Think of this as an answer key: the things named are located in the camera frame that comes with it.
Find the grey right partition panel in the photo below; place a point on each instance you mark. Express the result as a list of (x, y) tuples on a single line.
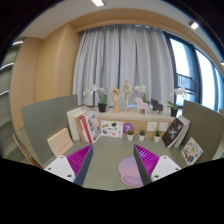
[(206, 128)]

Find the wooden hand model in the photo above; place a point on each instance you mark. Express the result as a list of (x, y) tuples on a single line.
[(115, 94)]

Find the grey curtain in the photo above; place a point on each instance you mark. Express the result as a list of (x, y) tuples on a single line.
[(116, 55)]

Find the white wall socket left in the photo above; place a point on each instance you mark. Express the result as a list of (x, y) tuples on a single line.
[(151, 126)]

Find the white orchid black pot left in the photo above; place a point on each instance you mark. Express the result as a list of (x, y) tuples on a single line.
[(102, 96)]

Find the black toy horse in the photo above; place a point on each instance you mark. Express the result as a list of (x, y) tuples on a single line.
[(156, 105)]

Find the small potted plant left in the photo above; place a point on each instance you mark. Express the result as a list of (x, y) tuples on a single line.
[(130, 134)]

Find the wooden shelf ledge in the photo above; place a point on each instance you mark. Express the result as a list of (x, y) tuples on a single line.
[(139, 120)]

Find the beige card box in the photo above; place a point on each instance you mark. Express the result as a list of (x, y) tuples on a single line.
[(60, 142)]

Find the window frame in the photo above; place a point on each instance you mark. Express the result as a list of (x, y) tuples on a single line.
[(196, 72)]

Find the black cover book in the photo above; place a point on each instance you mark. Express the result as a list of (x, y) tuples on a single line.
[(174, 130)]

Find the wooden artist mannequin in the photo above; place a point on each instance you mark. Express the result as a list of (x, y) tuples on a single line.
[(127, 90)]

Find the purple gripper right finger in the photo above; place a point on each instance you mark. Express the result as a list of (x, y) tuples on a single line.
[(152, 167)]

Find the colourful illustrated book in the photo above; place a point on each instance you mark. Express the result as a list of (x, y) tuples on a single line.
[(191, 152)]

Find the white wall socket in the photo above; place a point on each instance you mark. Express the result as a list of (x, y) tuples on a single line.
[(151, 126), (163, 126)]

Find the white orchid middle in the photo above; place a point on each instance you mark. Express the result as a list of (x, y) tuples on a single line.
[(141, 89)]

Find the purple mouse pad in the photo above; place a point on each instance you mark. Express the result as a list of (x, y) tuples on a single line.
[(129, 173)]

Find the small potted plant right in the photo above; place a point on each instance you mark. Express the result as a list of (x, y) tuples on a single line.
[(157, 136)]

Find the white wall socket right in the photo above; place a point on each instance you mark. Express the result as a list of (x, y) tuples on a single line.
[(163, 126)]

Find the illustrated white card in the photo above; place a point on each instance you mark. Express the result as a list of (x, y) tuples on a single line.
[(112, 128)]

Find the red white book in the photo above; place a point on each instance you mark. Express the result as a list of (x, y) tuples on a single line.
[(91, 126)]

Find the white orchid black pot right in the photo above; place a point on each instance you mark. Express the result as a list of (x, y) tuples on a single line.
[(173, 105)]

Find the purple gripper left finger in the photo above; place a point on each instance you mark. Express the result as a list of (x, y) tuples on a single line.
[(73, 167)]

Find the purple round number sign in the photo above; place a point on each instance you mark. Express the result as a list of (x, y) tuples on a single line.
[(127, 127)]

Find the small potted plant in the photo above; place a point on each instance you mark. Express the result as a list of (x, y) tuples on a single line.
[(157, 136), (130, 134), (142, 134)]

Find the white orchid black pot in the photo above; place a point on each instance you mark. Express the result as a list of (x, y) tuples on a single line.
[(102, 96), (173, 105)]

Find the grey left partition panel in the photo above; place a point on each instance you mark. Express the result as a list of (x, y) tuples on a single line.
[(43, 120)]

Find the grey partition panel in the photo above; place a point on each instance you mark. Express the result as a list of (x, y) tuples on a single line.
[(206, 128), (43, 120)]

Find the small potted plant middle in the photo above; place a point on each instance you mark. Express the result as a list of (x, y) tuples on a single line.
[(142, 134)]

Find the pink toy horse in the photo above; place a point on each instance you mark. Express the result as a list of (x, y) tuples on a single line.
[(141, 105)]

